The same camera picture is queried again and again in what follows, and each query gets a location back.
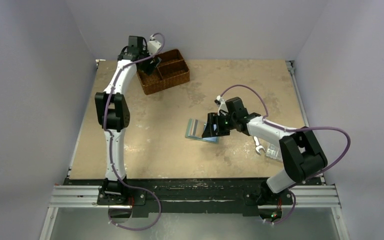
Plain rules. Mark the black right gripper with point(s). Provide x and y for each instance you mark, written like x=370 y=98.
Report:
x=217 y=124

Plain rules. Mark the brown woven divided basket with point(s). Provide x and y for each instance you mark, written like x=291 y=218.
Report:
x=172 y=71

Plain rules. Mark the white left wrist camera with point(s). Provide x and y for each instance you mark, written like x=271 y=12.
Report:
x=153 y=47

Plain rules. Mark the aluminium frame rail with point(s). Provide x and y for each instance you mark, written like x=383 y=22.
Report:
x=67 y=196

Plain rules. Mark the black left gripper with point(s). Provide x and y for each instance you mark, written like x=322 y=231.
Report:
x=149 y=68

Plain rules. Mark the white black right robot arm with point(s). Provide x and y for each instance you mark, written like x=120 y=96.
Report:
x=302 y=155

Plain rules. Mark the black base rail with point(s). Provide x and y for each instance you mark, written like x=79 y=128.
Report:
x=243 y=195

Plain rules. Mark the teal card holder wallet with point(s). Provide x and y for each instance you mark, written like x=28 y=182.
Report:
x=195 y=129

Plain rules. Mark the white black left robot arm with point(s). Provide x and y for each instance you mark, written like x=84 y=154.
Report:
x=114 y=117

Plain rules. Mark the silver wrench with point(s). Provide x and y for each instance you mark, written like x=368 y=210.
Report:
x=259 y=148

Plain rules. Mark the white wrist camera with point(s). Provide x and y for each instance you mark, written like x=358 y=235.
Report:
x=153 y=47
x=222 y=107

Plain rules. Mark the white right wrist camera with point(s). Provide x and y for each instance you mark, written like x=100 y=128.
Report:
x=222 y=107

